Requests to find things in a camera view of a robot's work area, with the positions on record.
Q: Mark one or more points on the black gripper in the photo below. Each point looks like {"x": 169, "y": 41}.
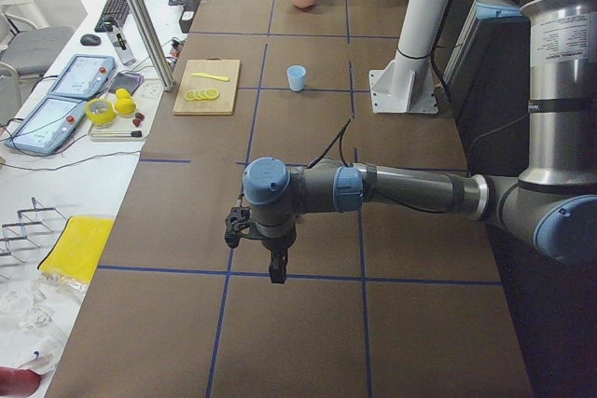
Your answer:
{"x": 275, "y": 245}

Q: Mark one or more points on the light blue cup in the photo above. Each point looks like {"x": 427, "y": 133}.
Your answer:
{"x": 296, "y": 77}

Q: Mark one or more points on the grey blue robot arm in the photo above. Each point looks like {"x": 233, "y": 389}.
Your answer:
{"x": 551, "y": 205}

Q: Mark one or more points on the bamboo cutting board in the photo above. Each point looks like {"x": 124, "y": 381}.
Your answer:
{"x": 224, "y": 105}

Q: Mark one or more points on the yellow cloth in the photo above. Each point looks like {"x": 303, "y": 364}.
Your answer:
{"x": 76, "y": 253}

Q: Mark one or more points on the white tray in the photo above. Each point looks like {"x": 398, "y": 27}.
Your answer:
{"x": 121, "y": 128}

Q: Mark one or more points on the yellow plastic knife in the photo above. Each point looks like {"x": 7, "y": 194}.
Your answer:
{"x": 222, "y": 78}

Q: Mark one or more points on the white bear sticker card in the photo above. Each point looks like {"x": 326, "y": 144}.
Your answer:
{"x": 150, "y": 90}

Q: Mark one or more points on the white pole with base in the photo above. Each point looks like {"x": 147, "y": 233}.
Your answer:
{"x": 405, "y": 85}

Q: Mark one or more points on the yellow lemon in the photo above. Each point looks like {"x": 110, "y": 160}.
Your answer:
{"x": 124, "y": 104}

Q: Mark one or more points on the yellow tape roll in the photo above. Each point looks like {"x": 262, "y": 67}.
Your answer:
{"x": 100, "y": 112}

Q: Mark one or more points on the dark purple pouch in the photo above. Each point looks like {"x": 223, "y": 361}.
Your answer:
{"x": 126, "y": 80}

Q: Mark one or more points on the clear plastic bag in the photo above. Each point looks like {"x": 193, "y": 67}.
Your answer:
{"x": 37, "y": 317}

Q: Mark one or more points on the lower teach pendant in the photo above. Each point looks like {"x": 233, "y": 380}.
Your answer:
{"x": 48, "y": 126}

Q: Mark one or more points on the teach pendant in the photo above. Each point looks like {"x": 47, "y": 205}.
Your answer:
{"x": 48, "y": 126}
{"x": 84, "y": 76}

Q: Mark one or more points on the upper teach pendant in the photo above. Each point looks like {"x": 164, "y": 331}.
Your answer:
{"x": 84, "y": 76}

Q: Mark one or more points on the water bottle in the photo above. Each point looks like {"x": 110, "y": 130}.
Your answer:
{"x": 119, "y": 41}

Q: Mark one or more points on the red object at corner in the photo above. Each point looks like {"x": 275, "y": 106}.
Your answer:
{"x": 17, "y": 382}

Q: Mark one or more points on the black computer mouse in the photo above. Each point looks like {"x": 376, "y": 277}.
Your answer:
{"x": 90, "y": 40}

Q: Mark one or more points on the black keyboard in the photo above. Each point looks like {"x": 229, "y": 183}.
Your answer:
{"x": 118, "y": 10}

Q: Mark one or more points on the grey office chair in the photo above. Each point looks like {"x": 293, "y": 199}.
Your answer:
{"x": 28, "y": 51}

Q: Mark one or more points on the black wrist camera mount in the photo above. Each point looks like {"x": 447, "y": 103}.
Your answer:
{"x": 240, "y": 225}

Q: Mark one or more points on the wire rack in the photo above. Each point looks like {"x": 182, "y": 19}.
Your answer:
{"x": 26, "y": 239}

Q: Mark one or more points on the aluminium frame post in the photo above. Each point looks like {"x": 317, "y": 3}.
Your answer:
{"x": 152, "y": 44}

